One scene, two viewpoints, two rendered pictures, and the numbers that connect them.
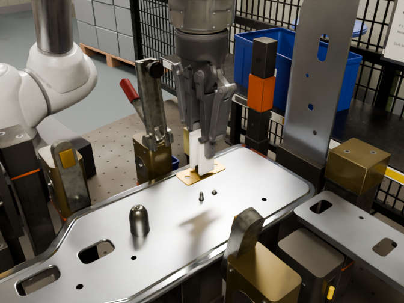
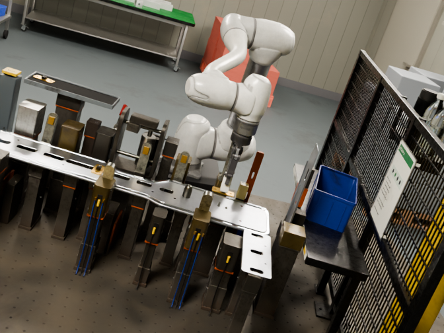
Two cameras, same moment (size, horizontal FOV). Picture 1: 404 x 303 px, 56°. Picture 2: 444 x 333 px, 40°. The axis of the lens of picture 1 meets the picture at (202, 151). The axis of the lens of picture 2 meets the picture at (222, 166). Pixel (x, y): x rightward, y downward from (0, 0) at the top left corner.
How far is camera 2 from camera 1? 175 cm
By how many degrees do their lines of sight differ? 33
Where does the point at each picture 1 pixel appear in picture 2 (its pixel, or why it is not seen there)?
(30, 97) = (206, 141)
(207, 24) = (238, 130)
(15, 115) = (193, 146)
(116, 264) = (168, 195)
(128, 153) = not seen: hidden behind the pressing
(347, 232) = (252, 242)
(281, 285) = (201, 219)
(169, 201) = not seen: hidden behind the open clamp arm
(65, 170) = (180, 163)
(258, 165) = (258, 216)
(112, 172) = not seen: hidden behind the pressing
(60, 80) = (226, 142)
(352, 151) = (292, 226)
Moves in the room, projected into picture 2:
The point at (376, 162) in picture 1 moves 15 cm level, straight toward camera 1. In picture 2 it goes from (293, 233) to (255, 229)
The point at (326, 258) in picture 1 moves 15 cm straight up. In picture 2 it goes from (234, 244) to (248, 206)
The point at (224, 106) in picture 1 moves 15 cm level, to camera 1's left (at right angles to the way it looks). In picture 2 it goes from (234, 162) to (204, 144)
